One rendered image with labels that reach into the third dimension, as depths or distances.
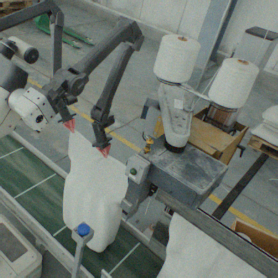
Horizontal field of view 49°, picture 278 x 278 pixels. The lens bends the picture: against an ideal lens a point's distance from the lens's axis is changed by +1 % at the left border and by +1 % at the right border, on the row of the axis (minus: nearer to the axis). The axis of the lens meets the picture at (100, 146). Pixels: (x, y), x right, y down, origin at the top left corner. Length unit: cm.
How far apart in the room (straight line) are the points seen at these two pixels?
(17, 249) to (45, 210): 30
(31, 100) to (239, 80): 75
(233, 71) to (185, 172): 40
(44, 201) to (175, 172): 126
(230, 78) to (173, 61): 23
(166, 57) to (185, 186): 53
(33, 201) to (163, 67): 135
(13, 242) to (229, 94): 159
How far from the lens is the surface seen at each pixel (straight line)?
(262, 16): 627
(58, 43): 170
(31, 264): 207
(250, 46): 142
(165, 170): 115
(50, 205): 218
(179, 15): 686
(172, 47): 128
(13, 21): 164
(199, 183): 115
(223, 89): 124
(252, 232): 283
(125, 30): 131
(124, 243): 206
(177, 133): 121
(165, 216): 183
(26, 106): 107
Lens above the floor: 205
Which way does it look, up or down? 38 degrees down
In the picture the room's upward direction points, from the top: 11 degrees clockwise
